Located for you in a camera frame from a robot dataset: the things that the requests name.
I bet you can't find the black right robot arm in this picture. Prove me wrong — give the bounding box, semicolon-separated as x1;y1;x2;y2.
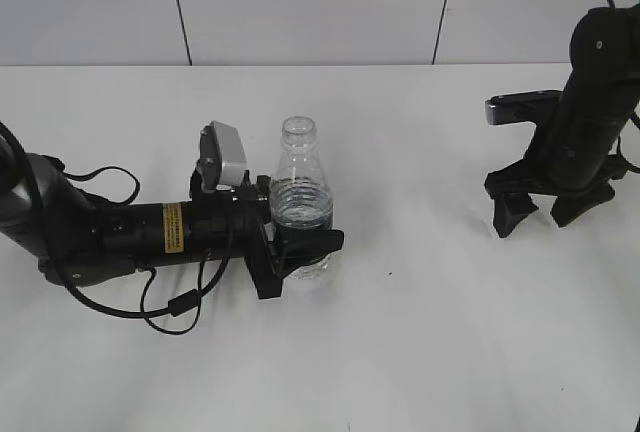
484;6;639;238

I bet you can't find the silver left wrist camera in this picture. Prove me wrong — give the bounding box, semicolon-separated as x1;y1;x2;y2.
196;121;248;193

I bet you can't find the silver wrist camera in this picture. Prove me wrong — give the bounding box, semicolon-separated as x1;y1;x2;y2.
196;121;248;193
485;90;562;126

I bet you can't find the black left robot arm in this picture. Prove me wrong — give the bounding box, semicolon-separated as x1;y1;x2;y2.
1;121;344;299

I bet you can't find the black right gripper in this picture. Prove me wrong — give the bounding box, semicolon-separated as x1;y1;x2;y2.
484;149;625;238

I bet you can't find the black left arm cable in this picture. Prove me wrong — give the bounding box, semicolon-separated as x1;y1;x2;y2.
49;166;236;337

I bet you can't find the clear green-label water bottle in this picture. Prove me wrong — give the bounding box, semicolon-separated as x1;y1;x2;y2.
268;115;335;282

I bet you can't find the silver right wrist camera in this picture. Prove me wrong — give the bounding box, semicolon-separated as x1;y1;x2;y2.
485;90;562;126

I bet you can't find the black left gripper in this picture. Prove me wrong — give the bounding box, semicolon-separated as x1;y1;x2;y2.
234;176;345;300

